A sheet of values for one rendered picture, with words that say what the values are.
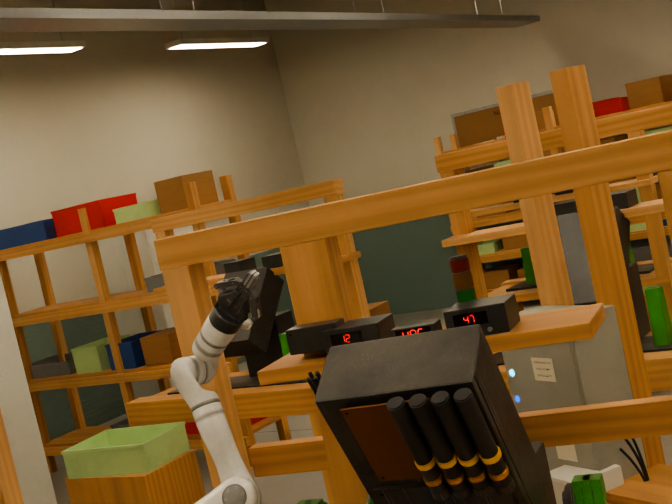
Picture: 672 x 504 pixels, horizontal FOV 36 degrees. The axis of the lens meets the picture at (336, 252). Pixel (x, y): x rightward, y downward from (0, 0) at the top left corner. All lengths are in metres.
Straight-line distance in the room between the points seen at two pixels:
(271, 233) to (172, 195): 5.22
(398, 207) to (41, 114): 8.94
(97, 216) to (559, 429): 6.20
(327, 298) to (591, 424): 0.77
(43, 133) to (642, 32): 6.68
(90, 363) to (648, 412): 6.75
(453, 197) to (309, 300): 0.50
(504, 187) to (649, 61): 9.88
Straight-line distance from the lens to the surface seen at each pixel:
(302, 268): 2.86
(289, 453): 3.12
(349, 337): 2.75
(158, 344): 8.49
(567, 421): 2.84
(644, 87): 9.36
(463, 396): 2.10
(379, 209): 2.76
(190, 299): 3.04
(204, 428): 2.42
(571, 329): 2.56
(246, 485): 2.36
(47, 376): 9.51
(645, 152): 2.60
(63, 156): 11.54
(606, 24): 12.64
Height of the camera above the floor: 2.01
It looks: 4 degrees down
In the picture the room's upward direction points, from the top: 13 degrees counter-clockwise
